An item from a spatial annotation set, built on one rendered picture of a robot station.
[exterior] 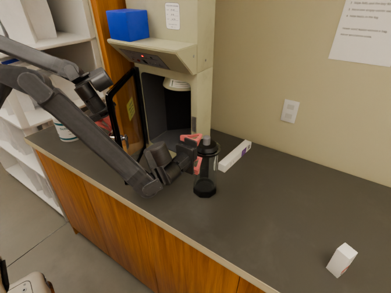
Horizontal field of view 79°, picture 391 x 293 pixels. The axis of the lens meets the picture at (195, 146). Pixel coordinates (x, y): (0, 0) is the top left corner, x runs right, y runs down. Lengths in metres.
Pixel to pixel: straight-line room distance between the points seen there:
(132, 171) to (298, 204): 0.68
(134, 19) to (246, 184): 0.78
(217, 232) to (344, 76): 0.81
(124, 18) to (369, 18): 0.85
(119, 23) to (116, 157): 0.47
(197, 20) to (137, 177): 0.52
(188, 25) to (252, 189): 0.69
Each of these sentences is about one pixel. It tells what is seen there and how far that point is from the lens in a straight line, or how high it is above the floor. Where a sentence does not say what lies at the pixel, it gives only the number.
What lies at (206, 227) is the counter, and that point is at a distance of 0.92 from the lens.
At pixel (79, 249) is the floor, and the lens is 2.16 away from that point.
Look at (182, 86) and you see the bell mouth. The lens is 0.98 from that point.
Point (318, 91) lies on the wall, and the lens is 1.20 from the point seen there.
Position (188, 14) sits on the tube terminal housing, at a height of 1.59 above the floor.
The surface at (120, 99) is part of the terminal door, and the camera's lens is 0.91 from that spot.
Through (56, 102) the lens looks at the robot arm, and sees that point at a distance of 0.66.
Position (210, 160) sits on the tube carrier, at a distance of 0.88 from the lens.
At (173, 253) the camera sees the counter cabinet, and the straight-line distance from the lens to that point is 1.14.
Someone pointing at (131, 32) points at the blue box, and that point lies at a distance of 0.91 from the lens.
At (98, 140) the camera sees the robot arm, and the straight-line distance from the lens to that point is 0.66.
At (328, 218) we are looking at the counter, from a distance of 1.07.
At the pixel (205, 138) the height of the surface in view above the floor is 1.21.
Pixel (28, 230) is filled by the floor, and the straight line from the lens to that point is 2.48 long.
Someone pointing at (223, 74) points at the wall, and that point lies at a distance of 1.34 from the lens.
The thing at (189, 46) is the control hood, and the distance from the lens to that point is 0.83.
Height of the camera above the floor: 1.68
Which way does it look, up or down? 35 degrees down
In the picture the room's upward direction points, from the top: straight up
